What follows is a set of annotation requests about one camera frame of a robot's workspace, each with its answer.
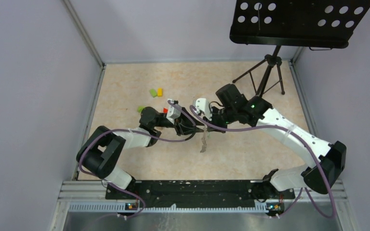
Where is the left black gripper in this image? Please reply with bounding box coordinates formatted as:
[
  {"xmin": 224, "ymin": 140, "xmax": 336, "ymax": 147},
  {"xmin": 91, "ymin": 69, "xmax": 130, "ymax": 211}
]
[{"xmin": 154, "ymin": 107, "xmax": 204, "ymax": 137}]

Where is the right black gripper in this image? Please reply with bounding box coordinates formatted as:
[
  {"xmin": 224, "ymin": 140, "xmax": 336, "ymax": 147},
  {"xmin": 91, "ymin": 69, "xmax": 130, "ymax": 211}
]
[{"xmin": 202, "ymin": 105, "xmax": 237, "ymax": 134}]

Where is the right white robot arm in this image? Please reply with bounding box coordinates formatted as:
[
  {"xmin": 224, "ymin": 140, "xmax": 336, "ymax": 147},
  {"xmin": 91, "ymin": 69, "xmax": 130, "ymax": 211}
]
[{"xmin": 194, "ymin": 84, "xmax": 347, "ymax": 198}]

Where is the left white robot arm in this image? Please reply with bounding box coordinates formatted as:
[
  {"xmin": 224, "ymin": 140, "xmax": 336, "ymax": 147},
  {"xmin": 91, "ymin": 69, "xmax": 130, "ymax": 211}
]
[{"xmin": 76, "ymin": 106, "xmax": 203, "ymax": 199}]

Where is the light green flat block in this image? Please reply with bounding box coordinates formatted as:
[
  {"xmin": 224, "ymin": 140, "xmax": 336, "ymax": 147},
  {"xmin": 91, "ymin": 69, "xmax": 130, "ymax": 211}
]
[{"xmin": 149, "ymin": 89, "xmax": 158, "ymax": 98}]

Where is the green arch block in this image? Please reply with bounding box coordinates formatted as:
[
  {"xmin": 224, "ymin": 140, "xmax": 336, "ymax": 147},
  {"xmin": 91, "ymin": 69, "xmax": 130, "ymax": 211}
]
[{"xmin": 137, "ymin": 106, "xmax": 145, "ymax": 113}]

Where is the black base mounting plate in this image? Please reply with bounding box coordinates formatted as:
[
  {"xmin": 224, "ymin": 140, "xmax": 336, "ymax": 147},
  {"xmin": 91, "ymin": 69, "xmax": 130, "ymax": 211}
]
[{"xmin": 105, "ymin": 180, "xmax": 295, "ymax": 208}]

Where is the black music stand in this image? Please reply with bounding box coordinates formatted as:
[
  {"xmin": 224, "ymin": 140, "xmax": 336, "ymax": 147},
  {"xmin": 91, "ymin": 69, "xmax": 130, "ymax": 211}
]
[{"xmin": 229, "ymin": 0, "xmax": 370, "ymax": 96}]

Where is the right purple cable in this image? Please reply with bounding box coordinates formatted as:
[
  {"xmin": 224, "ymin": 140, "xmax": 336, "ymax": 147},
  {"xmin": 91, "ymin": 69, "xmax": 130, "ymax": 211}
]
[{"xmin": 189, "ymin": 105, "xmax": 338, "ymax": 219}]

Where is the purple cable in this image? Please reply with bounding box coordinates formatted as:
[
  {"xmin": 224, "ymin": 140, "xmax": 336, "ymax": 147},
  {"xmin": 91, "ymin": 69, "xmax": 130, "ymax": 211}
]
[
  {"xmin": 189, "ymin": 105, "xmax": 338, "ymax": 219},
  {"xmin": 78, "ymin": 100, "xmax": 197, "ymax": 220}
]

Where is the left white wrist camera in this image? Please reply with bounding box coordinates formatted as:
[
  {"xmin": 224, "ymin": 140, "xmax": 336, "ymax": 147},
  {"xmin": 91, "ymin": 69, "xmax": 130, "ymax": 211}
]
[{"xmin": 166, "ymin": 99, "xmax": 181, "ymax": 125}]

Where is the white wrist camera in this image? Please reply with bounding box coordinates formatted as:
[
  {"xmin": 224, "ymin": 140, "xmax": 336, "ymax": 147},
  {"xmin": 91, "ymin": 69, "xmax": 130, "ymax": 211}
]
[
  {"xmin": 193, "ymin": 98, "xmax": 212, "ymax": 121},
  {"xmin": 166, "ymin": 99, "xmax": 181, "ymax": 125}
]

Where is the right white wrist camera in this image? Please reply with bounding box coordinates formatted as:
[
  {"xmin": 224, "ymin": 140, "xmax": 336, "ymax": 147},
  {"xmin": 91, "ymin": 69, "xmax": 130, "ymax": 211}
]
[{"xmin": 193, "ymin": 98, "xmax": 212, "ymax": 121}]

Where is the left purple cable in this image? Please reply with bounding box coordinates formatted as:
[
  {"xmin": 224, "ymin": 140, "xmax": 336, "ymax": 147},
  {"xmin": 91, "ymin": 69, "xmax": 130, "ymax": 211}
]
[{"xmin": 78, "ymin": 100, "xmax": 197, "ymax": 220}]

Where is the grey slotted cable duct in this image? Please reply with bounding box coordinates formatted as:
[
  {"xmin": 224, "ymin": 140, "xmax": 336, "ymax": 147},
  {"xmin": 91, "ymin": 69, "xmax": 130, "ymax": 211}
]
[{"xmin": 68, "ymin": 202, "xmax": 269, "ymax": 213}]

